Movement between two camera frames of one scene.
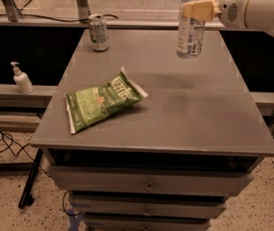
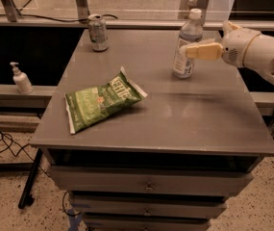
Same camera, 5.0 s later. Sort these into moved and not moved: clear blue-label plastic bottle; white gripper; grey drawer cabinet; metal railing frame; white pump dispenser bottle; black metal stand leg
Moved: white gripper; clear blue-label plastic bottle
Not moved: metal railing frame; black metal stand leg; white pump dispenser bottle; grey drawer cabinet
